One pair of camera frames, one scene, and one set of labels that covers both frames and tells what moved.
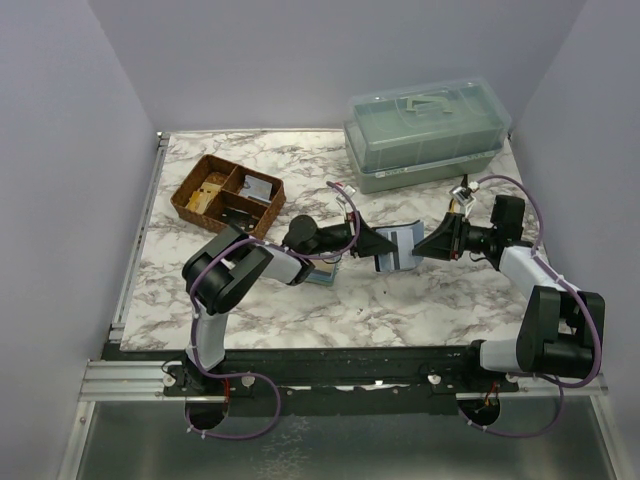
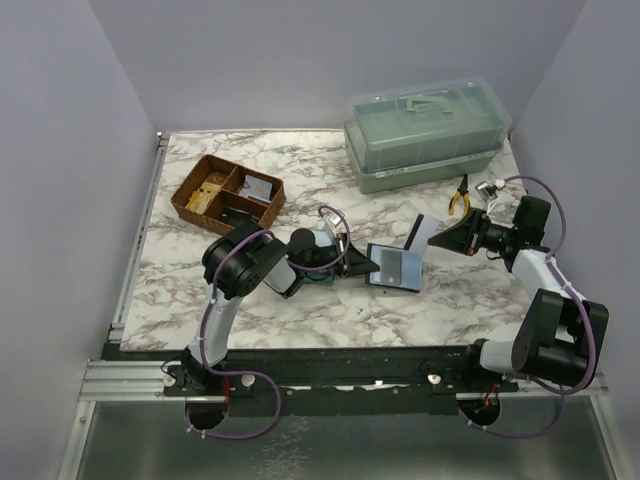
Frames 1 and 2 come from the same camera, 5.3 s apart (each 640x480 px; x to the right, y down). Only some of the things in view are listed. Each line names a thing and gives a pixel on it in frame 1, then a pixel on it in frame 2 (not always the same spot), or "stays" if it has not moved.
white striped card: x=404 y=240 → x=421 y=231
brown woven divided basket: x=220 y=194 stays
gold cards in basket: x=198 y=201 stays
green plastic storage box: x=403 y=134 stays
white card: x=259 y=189 stays
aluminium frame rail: x=140 y=238 stays
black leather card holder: x=405 y=236 → x=399 y=268
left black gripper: x=370 y=242 → x=354 y=262
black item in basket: x=243 y=219 stays
